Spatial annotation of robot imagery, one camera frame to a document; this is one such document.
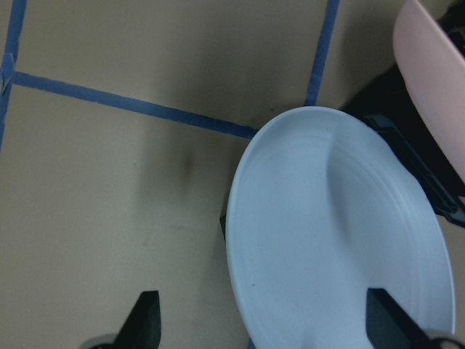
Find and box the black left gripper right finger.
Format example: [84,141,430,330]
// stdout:
[365,288,430,348]

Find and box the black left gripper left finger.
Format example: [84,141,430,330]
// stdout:
[113,291,161,349]

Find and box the light blue plate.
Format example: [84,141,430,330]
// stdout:
[226,107,456,348]

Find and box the black dish rack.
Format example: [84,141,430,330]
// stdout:
[222,1,464,237]

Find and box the pink bowl on rack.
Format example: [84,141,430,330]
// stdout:
[392,1,464,179]

